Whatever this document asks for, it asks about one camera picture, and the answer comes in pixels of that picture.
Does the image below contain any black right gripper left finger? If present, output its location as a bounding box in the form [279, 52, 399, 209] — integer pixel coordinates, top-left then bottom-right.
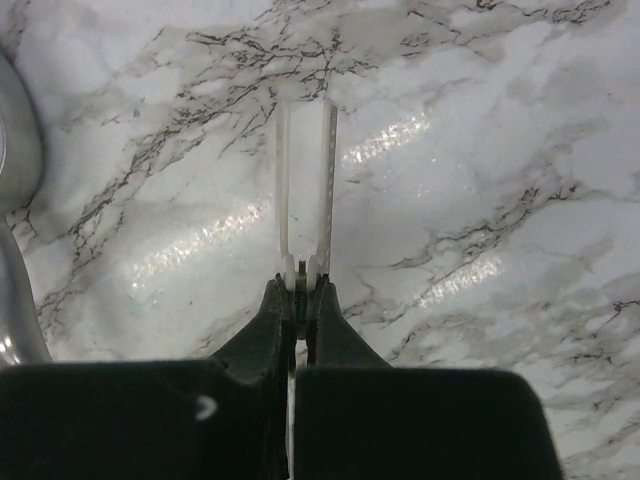
[1, 279, 290, 479]

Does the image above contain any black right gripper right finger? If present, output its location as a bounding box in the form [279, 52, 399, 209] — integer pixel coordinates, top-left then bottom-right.
[294, 278, 555, 479]

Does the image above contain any metal litter scoop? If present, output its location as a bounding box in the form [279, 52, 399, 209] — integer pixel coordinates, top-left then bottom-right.
[1, 58, 51, 369]

